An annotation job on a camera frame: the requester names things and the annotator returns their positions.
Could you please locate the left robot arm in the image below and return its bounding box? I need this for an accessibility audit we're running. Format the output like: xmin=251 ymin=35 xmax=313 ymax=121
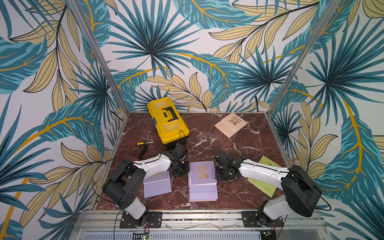
xmin=102 ymin=144 xmax=190 ymax=227

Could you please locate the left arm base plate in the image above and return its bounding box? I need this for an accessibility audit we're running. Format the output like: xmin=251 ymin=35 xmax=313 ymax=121
xmin=120 ymin=211 xmax=163 ymax=229

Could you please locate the red handled tool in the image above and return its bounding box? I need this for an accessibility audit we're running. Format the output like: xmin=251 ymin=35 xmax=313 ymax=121
xmin=136 ymin=144 xmax=148 ymax=161

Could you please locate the pink calendar at back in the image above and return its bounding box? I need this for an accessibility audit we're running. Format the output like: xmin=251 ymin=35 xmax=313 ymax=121
xmin=215 ymin=113 xmax=248 ymax=138

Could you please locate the yellow plastic toolbox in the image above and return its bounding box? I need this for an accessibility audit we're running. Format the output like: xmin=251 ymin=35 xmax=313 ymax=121
xmin=148 ymin=97 xmax=190 ymax=150

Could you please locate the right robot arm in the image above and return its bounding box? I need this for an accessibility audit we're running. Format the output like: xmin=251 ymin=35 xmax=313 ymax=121
xmin=215 ymin=151 xmax=322 ymax=227

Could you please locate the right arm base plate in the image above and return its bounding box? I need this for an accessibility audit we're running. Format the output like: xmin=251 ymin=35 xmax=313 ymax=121
xmin=241 ymin=211 xmax=284 ymax=228

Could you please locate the yellow black screwdriver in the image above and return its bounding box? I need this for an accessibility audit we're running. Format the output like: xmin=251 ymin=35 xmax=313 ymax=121
xmin=137 ymin=141 xmax=154 ymax=147

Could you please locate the purple calendar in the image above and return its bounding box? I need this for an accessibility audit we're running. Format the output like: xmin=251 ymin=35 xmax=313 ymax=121
xmin=188 ymin=161 xmax=218 ymax=195
xmin=189 ymin=192 xmax=218 ymax=202
xmin=144 ymin=171 xmax=172 ymax=198

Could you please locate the green calendar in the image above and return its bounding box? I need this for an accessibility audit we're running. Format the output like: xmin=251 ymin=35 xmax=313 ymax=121
xmin=247 ymin=156 xmax=281 ymax=198

